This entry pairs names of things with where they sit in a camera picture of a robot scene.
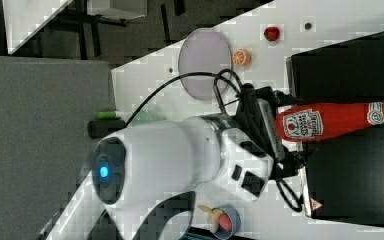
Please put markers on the black cylinder cup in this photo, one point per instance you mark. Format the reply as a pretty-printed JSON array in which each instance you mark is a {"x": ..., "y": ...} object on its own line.
[{"x": 101, "y": 128}]

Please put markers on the lilac round plate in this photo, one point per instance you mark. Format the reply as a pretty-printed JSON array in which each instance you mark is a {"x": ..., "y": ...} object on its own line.
[{"x": 204, "y": 50}]

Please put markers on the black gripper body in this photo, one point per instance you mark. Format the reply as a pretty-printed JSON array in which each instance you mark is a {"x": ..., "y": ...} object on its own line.
[{"x": 255, "y": 116}]

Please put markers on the red plush ketchup bottle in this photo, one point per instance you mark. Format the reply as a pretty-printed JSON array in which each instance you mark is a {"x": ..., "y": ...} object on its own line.
[{"x": 312, "y": 122}]

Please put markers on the orange slice toy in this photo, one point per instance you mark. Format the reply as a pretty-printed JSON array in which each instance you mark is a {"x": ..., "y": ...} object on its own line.
[{"x": 241, "y": 57}]

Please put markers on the red strawberry toy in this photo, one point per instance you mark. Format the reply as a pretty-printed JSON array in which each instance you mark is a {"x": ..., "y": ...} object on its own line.
[{"x": 272, "y": 34}]

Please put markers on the green brush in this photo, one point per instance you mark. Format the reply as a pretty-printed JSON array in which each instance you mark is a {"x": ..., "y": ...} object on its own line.
[{"x": 105, "y": 115}]

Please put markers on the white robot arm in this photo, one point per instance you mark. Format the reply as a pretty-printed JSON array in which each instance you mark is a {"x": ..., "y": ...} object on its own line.
[{"x": 144, "y": 177}]

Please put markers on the green perforated colander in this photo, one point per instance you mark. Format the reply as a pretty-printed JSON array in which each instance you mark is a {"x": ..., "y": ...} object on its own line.
[{"x": 146, "y": 116}]

